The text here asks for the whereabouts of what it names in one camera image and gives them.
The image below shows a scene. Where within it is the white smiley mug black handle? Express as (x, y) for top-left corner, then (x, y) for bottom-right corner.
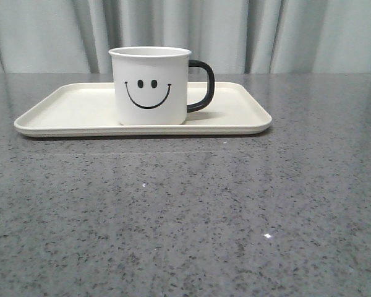
(109, 46), (215, 126)

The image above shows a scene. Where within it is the pale grey-green curtain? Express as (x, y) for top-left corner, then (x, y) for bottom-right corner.
(0, 1), (371, 74)

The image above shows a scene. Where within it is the cream rectangular plastic tray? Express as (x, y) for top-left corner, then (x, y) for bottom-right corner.
(14, 82), (272, 137)

